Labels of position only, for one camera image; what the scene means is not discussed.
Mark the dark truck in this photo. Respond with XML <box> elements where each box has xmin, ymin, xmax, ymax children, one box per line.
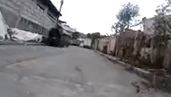
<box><xmin>44</xmin><ymin>23</ymin><xmax>75</xmax><ymax>51</ymax></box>

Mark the thin pole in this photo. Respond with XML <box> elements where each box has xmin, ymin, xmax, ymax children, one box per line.
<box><xmin>54</xmin><ymin>0</ymin><xmax>66</xmax><ymax>28</ymax></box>

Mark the rubble strewn roadside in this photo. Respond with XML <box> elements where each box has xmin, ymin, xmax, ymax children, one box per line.
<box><xmin>87</xmin><ymin>49</ymin><xmax>171</xmax><ymax>97</ymax></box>

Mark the grey concrete road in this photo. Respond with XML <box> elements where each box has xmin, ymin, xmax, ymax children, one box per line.
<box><xmin>0</xmin><ymin>32</ymin><xmax>171</xmax><ymax>97</ymax></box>

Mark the slender leafy tree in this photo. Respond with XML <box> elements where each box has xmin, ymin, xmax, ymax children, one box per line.
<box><xmin>106</xmin><ymin>0</ymin><xmax>144</xmax><ymax>59</ymax></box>

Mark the weathered concrete wall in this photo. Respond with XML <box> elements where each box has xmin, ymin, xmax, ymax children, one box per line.
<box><xmin>92</xmin><ymin>0</ymin><xmax>171</xmax><ymax>73</ymax></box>

